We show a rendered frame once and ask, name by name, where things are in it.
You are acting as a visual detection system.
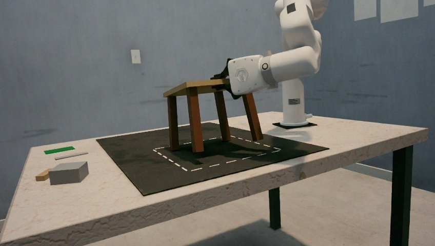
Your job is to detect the tan wooden block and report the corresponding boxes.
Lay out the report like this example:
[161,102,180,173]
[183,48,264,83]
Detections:
[35,168,52,181]

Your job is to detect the dark brown work mat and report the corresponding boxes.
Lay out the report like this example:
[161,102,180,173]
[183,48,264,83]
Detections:
[96,122,329,197]

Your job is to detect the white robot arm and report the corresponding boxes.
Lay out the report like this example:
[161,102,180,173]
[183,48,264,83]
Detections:
[260,0,329,126]

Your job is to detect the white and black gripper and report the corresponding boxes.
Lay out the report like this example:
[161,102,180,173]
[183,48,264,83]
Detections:
[210,55,269,99]

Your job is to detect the tan wooden stool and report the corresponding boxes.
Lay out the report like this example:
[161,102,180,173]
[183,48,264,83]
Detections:
[163,78,263,152]

